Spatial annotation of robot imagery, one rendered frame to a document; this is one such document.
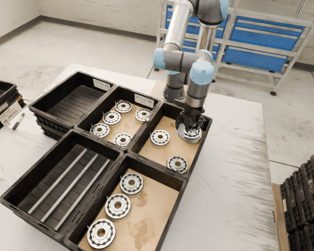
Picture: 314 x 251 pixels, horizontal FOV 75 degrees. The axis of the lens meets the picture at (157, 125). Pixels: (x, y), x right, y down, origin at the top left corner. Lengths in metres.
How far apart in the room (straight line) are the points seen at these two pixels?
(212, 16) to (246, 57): 1.87
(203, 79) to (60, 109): 0.91
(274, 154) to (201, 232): 1.58
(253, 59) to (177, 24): 2.11
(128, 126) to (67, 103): 0.43
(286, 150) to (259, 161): 1.23
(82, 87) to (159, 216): 0.96
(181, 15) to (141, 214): 0.83
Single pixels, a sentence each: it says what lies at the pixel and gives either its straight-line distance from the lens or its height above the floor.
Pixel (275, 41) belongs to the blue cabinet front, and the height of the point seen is 0.69.
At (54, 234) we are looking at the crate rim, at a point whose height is 0.93.
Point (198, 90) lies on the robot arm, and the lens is 0.71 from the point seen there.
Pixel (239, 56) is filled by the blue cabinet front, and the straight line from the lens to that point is 2.90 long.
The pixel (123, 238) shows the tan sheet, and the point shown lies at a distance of 0.89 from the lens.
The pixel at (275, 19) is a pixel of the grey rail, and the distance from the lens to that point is 2.76.
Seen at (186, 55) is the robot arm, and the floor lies 1.32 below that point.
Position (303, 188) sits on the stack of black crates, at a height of 0.42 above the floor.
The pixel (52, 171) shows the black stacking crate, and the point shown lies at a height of 0.83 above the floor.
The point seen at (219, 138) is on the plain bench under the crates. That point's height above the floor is 0.70.
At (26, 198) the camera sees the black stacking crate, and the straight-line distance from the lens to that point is 1.05.
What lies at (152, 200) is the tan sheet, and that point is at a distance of 0.93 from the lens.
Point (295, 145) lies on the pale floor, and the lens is 2.69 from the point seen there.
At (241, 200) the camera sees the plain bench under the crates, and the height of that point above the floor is 0.70.
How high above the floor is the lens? 1.70
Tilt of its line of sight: 48 degrees down
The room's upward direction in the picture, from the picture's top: 5 degrees clockwise
